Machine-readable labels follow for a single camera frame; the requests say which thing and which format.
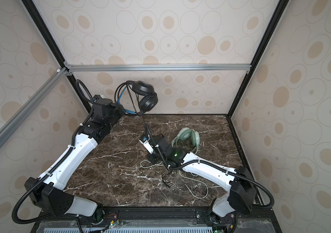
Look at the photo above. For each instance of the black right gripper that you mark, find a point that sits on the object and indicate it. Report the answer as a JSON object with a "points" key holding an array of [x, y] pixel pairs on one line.
{"points": [[150, 159]]}

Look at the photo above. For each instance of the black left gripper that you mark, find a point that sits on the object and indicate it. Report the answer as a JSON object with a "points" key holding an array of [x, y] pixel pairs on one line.
{"points": [[115, 105]]}

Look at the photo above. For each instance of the mint green headphones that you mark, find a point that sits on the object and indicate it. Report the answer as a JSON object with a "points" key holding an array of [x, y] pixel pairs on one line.
{"points": [[187, 133]]}

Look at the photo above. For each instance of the black blue gaming headphones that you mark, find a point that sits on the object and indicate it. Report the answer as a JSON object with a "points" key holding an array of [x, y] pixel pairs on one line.
{"points": [[145, 94]]}

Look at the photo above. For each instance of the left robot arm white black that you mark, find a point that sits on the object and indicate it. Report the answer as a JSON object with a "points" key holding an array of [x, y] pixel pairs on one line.
{"points": [[47, 191]]}

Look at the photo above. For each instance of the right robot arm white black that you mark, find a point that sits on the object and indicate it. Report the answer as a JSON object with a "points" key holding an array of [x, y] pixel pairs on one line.
{"points": [[240, 191]]}

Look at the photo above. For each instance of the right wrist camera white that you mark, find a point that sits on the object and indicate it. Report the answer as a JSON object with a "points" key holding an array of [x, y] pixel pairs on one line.
{"points": [[146, 143]]}

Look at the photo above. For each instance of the aluminium rail back horizontal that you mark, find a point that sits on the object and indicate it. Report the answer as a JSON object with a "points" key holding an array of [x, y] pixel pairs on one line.
{"points": [[160, 67]]}

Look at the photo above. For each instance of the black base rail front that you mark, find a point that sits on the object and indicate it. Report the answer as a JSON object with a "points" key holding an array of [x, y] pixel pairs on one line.
{"points": [[162, 220]]}

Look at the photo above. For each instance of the black corner frame post left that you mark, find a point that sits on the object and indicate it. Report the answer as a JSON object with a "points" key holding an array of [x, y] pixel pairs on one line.
{"points": [[43, 29]]}

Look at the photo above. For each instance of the black corner frame post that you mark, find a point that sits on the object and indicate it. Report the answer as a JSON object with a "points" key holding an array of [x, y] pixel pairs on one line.
{"points": [[273, 23], [43, 29]]}

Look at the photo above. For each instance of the aluminium rail left diagonal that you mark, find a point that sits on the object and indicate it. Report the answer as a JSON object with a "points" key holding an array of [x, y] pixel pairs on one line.
{"points": [[23, 113]]}

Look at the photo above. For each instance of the black corner frame post right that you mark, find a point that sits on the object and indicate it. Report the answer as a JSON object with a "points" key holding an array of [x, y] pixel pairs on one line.
{"points": [[273, 23]]}

